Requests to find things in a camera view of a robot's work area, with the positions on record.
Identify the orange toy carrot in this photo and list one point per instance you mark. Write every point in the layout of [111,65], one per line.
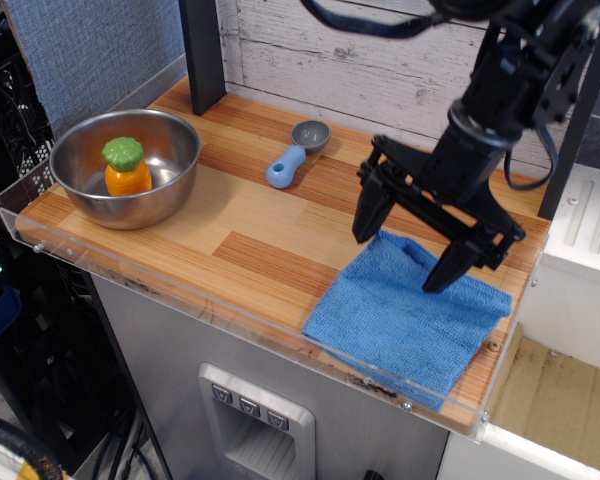
[126,172]

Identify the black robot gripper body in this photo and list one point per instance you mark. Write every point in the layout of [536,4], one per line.
[449,188]

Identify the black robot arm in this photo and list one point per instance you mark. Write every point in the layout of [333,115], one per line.
[527,76]

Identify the black vertical post left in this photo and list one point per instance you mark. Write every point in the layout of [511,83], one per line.
[201,35]

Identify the black vertical post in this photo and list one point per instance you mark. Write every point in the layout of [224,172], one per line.
[574,135]
[201,35]

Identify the blue microfiber cloth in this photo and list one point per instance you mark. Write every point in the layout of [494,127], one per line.
[379,320]

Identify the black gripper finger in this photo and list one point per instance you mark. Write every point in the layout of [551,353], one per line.
[455,261]
[374,205]

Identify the white toy sink unit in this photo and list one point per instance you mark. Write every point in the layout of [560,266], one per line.
[544,412]

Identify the stainless steel bowl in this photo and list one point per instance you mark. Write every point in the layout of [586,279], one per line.
[171,149]

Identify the blue fabric panel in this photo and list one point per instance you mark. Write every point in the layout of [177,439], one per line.
[87,58]

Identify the black plastic crate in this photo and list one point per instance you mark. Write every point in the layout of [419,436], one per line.
[24,127]

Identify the silver toy fridge cabinet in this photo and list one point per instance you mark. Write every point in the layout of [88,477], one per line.
[357,435]

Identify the clear acrylic edge guard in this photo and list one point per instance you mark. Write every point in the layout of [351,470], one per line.
[244,258]

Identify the black vertical post right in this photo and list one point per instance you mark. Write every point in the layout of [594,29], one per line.
[574,135]

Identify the yellow object bottom left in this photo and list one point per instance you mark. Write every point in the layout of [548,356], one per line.
[29,471]

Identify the blue grey measuring scoop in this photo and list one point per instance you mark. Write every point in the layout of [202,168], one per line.
[307,137]

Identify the grey dispenser button panel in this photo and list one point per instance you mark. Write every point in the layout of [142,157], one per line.
[257,433]

